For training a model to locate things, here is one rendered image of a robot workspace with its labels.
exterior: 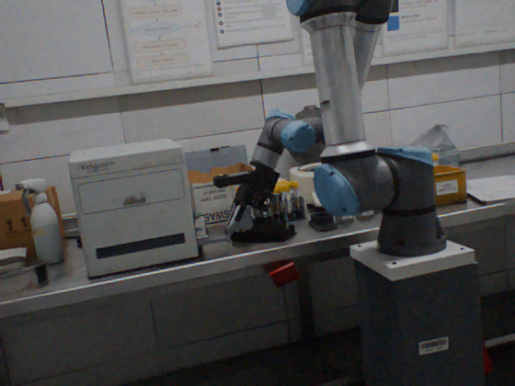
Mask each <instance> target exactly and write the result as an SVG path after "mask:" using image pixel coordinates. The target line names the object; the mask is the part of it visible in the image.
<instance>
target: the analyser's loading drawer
mask: <svg viewBox="0 0 515 386"><path fill-rule="evenodd" d="M205 227H206V234H207V235H205V236H201V237H197V243H198V246H201V245H206V244H215V243H219V242H224V241H226V242H227V243H228V244H230V243H231V236H230V230H229V228H228V227H227V226H226V225H225V224H222V227H223V231H222V232H217V233H209V232H208V227H207V226H206V225H205Z"/></svg>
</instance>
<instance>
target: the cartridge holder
mask: <svg viewBox="0 0 515 386"><path fill-rule="evenodd" d="M310 215H311V220H308V224H309V225H311V226H313V227H315V228H316V229H317V230H319V231H324V230H327V229H335V228H337V227H338V224H337V223H336V222H334V215H332V214H330V213H327V212H321V213H312V214H310Z"/></svg>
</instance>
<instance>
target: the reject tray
mask: <svg viewBox="0 0 515 386"><path fill-rule="evenodd" d="M269 274H270V276H271V279H272V281H273V283H274V284H275V286H276V288H277V289H278V288H280V287H282V286H284V285H286V284H288V283H291V282H293V281H295V280H296V279H298V278H300V276H299V274H298V272H297V270H296V268H295V266H294V264H293V262H291V263H290V264H288V265H286V266H284V267H280V268H278V269H276V270H274V271H272V272H271V273H269Z"/></svg>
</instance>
